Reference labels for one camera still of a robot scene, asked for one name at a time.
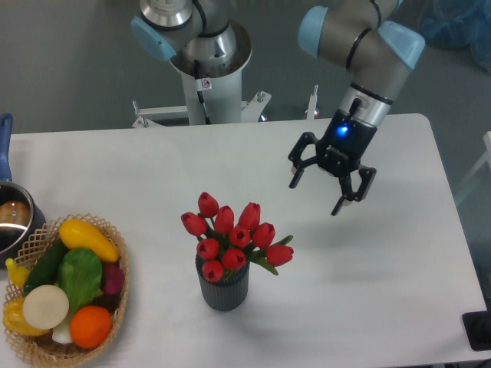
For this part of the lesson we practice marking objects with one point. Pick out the white green leek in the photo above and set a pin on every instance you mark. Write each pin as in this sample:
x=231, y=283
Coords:
x=61, y=333

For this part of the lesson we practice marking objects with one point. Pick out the blue handled saucepan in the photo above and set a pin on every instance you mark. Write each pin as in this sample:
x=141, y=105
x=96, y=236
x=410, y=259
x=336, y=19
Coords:
x=20, y=216

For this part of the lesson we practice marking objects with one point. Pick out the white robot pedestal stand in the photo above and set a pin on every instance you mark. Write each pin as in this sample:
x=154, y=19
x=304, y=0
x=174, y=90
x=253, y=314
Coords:
x=208, y=101

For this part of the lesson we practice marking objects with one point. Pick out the orange fruit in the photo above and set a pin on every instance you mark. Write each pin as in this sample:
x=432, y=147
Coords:
x=90, y=326

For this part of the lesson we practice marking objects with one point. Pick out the dark grey ribbed vase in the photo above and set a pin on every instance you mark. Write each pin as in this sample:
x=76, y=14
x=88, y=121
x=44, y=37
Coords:
x=225, y=295

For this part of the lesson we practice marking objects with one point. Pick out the red tulip bouquet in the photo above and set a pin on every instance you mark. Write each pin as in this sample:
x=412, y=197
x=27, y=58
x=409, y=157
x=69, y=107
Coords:
x=227, y=244

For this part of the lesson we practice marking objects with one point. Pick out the green lettuce leaf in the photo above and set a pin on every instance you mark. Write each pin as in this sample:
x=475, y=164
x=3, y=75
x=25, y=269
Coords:
x=79, y=276

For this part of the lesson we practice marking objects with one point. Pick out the blue plastic bag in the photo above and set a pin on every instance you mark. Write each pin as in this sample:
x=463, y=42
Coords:
x=458, y=25

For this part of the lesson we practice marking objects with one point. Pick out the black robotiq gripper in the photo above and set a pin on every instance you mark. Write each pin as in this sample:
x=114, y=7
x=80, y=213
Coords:
x=345, y=147

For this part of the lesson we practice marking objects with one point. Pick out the white frame at right edge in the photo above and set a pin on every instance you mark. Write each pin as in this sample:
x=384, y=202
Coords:
x=475, y=175

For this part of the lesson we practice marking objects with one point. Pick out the dark green cucumber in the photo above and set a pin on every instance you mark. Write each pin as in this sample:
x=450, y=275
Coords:
x=46, y=269

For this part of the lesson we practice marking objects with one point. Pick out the yellow bell pepper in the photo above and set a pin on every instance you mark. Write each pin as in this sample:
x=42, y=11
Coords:
x=13, y=319

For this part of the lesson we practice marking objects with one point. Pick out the woven wicker basket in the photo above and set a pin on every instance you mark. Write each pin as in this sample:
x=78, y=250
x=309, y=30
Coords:
x=43, y=351

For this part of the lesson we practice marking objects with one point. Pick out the purple red onion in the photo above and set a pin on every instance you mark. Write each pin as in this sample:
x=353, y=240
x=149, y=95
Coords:
x=112, y=279

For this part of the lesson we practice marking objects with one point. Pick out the black device at table edge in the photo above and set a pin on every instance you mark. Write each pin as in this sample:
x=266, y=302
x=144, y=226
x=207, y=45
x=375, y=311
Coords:
x=477, y=327

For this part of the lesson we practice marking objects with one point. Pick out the white round radish slice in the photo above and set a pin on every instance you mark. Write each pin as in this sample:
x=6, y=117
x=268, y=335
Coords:
x=45, y=307

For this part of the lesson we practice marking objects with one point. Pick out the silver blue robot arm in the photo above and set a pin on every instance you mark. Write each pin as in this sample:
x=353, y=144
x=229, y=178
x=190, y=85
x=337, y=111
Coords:
x=210, y=50

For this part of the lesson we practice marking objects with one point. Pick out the yellow squash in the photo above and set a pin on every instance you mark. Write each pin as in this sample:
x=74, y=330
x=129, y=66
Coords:
x=76, y=233

